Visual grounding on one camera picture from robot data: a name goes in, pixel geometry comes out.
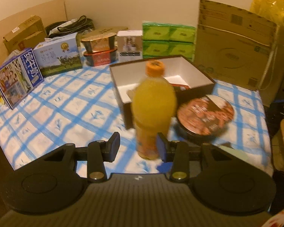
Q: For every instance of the blue checked bed sheet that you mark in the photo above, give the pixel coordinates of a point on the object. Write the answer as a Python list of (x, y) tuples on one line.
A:
[(73, 108)]

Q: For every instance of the orange juice bottle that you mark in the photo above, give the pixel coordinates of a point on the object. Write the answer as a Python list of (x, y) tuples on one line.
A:
[(153, 104)]

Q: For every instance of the red foil packet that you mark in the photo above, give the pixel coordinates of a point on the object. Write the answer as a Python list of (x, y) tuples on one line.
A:
[(179, 87)]

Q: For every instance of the large cardboard box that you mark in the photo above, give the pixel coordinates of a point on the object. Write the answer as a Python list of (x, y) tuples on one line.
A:
[(232, 47)]

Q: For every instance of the black object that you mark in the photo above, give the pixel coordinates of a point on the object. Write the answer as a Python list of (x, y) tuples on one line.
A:
[(281, 111)]

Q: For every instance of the gold instant noodle bowl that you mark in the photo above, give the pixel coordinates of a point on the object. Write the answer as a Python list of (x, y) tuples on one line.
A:
[(98, 43)]

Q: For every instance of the dark instant noodle bowl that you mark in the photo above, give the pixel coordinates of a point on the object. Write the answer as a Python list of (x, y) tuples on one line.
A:
[(204, 115)]

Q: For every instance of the white red printed object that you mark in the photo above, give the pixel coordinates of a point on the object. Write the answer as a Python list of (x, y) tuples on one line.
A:
[(280, 218)]

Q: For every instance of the blue milk carton box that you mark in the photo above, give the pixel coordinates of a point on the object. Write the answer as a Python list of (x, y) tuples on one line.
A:
[(16, 80)]

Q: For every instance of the milk box with cow print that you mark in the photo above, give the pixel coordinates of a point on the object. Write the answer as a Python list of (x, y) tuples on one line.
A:
[(59, 54)]

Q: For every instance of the white photo print box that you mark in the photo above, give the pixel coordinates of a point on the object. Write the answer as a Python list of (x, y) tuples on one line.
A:
[(129, 45)]

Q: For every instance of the yellow plastic bag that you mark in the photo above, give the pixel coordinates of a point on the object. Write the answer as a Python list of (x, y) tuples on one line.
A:
[(272, 7)]

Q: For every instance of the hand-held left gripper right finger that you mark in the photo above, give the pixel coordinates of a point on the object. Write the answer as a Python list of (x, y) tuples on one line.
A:
[(161, 146)]

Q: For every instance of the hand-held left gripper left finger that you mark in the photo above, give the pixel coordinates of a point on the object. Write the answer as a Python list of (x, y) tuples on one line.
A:
[(114, 146)]

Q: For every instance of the small cardboard box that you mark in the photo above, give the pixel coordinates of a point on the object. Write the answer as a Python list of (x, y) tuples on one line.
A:
[(23, 33)]

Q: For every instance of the brown box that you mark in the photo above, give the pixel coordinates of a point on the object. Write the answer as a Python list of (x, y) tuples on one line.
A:
[(125, 75), (113, 30)]

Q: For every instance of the stack of green tissue packs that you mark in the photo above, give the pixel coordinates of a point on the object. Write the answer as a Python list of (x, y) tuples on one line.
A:
[(168, 40)]

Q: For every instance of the brown flat box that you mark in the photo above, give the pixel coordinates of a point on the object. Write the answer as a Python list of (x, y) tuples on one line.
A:
[(113, 30)]

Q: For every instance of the red instant noodle bowl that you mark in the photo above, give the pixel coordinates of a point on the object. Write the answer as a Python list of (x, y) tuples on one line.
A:
[(100, 59)]

